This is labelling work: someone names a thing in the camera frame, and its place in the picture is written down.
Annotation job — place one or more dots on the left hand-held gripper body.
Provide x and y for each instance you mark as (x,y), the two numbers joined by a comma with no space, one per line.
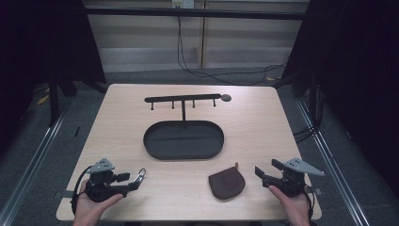
(99,188)

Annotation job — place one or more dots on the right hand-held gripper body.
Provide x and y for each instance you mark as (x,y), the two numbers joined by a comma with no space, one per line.
(291,185)

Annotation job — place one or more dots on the brown leather pouch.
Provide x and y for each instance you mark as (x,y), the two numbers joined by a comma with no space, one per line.
(226,185)

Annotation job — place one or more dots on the black hook rack with tray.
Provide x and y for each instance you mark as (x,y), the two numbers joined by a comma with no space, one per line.
(183,141)

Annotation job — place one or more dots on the person's right hand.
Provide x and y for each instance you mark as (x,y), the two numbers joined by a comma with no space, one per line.
(296,208)

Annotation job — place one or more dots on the person's left hand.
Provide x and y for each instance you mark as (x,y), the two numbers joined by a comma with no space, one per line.
(89,210)

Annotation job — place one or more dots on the grey tape strip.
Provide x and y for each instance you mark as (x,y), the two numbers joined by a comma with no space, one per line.
(64,194)
(316,190)

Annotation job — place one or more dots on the black metal stand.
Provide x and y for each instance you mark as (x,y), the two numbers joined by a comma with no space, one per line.
(54,100)

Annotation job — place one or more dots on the yellow tape piece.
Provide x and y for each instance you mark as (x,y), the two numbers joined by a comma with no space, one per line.
(43,99)

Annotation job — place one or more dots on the black curtain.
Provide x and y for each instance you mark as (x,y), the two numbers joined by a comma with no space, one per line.
(357,78)
(40,47)

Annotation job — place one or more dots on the metal floor rail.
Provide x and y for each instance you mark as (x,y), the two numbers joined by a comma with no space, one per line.
(332,169)
(34,163)

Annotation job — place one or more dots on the black horizontal frame bar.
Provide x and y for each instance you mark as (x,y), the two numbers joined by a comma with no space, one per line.
(194,13)

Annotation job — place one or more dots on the white wall socket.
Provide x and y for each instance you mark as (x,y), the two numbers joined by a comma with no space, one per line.
(183,3)

